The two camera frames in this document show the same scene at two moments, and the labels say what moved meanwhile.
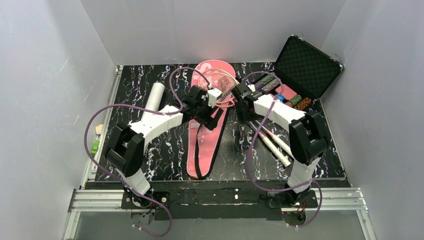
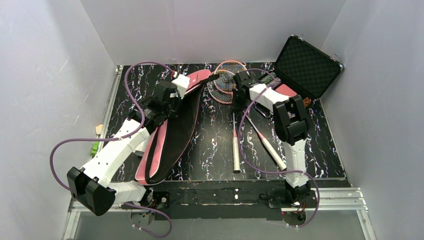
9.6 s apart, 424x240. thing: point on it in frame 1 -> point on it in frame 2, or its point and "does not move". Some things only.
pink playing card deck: (287, 93) does not move
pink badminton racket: (267, 142) -> (220, 87)
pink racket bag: (203, 144) -> (171, 134)
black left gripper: (205, 113) -> (159, 108)
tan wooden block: (99, 129) does not move
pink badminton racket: (225, 81) -> (225, 74)
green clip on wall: (95, 147) does not move
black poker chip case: (303, 73) does not move
